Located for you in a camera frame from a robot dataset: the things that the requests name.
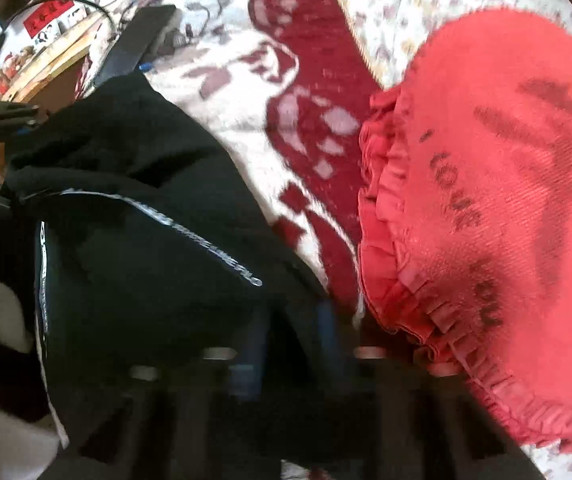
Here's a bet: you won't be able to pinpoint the black cable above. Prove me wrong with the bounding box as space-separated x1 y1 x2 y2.
1 0 119 36

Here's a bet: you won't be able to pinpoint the red heart-shaped ruffled pillow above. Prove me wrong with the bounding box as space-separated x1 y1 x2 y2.
356 7 572 457

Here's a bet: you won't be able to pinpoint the small-flower print quilt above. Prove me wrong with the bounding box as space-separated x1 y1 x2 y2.
316 0 572 92

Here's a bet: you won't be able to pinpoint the wooden furniture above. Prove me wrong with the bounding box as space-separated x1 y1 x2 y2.
0 10 112 103

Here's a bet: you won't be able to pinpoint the black pants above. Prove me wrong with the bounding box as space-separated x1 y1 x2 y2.
0 72 367 463

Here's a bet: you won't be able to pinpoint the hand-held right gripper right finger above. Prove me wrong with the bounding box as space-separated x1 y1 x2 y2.
313 296 509 480

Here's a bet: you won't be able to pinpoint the red and white floral blanket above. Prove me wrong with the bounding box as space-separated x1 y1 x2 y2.
85 0 388 322

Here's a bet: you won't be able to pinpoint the black smartphone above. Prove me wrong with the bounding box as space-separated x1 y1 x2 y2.
93 4 178 89

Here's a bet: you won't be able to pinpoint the red wall poster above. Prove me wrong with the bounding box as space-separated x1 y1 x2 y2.
22 0 88 39

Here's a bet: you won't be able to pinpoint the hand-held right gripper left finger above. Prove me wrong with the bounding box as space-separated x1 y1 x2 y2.
111 305 273 480

